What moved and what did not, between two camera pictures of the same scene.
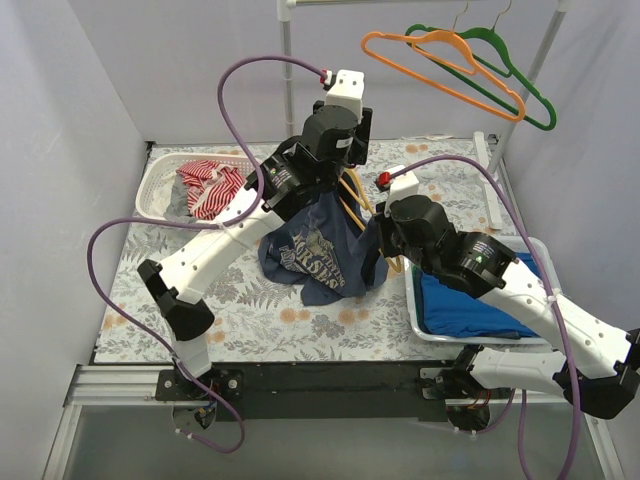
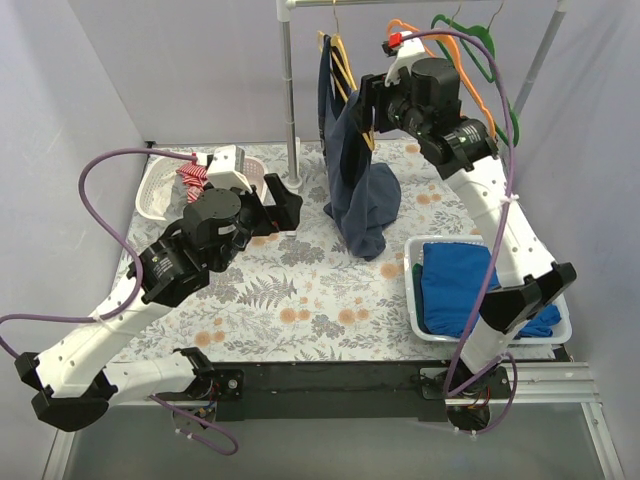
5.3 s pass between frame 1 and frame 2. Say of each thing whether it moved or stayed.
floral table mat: stayed
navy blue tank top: moved
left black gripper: moved
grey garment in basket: stayed
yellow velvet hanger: moved
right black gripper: moved
